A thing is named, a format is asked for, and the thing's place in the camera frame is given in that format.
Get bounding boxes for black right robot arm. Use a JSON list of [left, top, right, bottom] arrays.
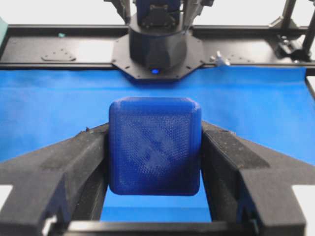
[[111, 0, 214, 79]]

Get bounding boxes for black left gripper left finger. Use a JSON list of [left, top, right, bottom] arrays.
[[0, 124, 109, 226]]

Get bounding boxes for blue cube block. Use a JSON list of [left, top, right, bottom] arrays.
[[109, 97, 202, 196]]

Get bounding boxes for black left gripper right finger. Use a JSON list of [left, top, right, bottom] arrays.
[[201, 122, 315, 226]]

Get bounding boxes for black aluminium frame rail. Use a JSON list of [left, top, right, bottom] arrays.
[[0, 25, 315, 75]]

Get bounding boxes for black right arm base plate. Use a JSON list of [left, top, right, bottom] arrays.
[[112, 34, 205, 83]]

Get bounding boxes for blue table cloth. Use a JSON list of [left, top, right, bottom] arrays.
[[0, 65, 315, 223]]

